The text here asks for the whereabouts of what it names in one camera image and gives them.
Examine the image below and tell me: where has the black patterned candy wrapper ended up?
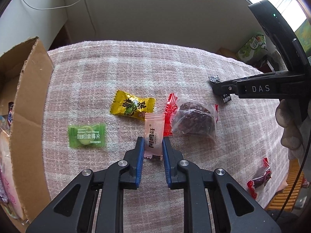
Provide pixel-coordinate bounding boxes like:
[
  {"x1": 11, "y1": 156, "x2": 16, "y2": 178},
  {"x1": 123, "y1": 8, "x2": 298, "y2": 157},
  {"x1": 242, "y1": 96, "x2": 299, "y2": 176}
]
[{"x1": 209, "y1": 76, "x2": 232, "y2": 103}]

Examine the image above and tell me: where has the pink candy sachet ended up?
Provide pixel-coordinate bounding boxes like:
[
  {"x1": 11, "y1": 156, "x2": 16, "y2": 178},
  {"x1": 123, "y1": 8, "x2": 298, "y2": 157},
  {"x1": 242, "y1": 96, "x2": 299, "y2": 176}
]
[{"x1": 144, "y1": 113, "x2": 164, "y2": 160}]

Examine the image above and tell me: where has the pink white biscuit pack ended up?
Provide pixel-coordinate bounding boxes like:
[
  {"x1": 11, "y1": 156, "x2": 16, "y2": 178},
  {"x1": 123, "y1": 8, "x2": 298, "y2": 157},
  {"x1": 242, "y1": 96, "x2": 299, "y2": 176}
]
[{"x1": 1, "y1": 131, "x2": 27, "y2": 221}]

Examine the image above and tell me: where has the english snickers bar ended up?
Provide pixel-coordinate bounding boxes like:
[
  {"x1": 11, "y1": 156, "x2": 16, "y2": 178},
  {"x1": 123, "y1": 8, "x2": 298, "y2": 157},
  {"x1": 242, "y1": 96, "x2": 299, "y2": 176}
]
[{"x1": 7, "y1": 102, "x2": 14, "y2": 128}]

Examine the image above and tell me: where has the gloved right hand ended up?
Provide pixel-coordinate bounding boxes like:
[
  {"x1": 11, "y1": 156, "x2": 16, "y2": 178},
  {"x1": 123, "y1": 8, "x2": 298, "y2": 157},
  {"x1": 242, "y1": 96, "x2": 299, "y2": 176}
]
[{"x1": 275, "y1": 99, "x2": 310, "y2": 163}]

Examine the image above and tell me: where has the pink checkered cloth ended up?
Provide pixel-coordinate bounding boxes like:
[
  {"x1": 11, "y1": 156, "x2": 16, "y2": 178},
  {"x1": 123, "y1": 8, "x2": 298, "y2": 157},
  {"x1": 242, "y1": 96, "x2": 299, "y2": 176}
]
[{"x1": 42, "y1": 40, "x2": 292, "y2": 233}]

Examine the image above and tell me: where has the small red date packet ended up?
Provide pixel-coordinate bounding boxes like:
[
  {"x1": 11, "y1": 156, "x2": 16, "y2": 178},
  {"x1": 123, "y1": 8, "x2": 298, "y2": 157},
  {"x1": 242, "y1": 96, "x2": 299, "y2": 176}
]
[{"x1": 247, "y1": 157, "x2": 272, "y2": 199}]

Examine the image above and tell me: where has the large clear red date bag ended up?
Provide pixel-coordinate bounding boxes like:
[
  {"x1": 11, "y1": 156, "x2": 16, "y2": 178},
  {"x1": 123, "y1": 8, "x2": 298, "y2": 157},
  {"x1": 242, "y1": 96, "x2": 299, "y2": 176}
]
[{"x1": 163, "y1": 93, "x2": 218, "y2": 142}]

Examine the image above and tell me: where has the green plum candy packet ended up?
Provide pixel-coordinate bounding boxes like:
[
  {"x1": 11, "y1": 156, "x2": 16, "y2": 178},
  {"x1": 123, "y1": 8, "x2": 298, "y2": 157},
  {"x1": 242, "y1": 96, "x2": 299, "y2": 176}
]
[{"x1": 67, "y1": 123, "x2": 106, "y2": 148}]

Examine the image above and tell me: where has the yellow wrapped candy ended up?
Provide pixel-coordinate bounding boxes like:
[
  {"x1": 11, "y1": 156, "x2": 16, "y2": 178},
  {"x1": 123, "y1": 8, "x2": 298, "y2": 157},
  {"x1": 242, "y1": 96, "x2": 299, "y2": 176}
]
[{"x1": 110, "y1": 90, "x2": 156, "y2": 121}]

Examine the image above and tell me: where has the brown cardboard box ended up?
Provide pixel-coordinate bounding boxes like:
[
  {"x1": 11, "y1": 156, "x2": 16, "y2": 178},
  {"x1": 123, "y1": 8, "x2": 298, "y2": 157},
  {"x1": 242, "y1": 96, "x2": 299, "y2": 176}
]
[{"x1": 1, "y1": 37, "x2": 54, "y2": 223}]

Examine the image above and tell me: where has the black cable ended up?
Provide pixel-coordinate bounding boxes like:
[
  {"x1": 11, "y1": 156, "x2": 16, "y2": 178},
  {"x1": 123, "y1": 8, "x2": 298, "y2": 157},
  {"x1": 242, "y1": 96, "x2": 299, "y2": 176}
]
[{"x1": 83, "y1": 0, "x2": 105, "y2": 40}]

